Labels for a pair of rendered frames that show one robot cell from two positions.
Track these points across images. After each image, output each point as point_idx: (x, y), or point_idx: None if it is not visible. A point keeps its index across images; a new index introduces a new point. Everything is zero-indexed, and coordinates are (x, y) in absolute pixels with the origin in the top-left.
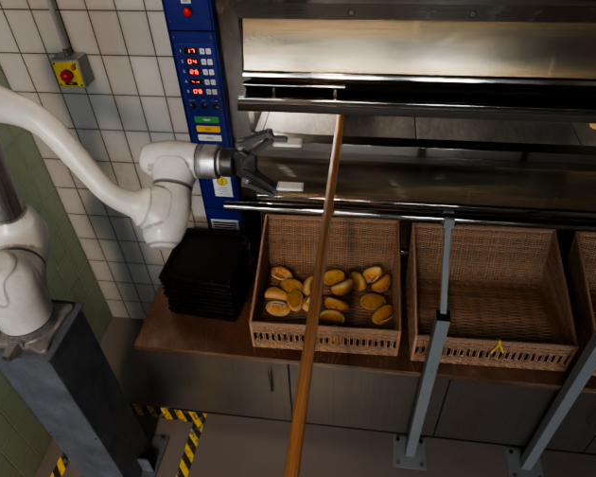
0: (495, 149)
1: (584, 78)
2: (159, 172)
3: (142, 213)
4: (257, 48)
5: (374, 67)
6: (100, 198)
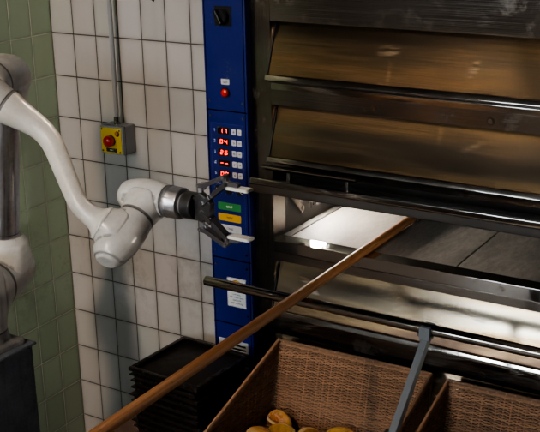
0: None
1: None
2: (127, 200)
3: (97, 224)
4: (286, 136)
5: (395, 167)
6: (69, 204)
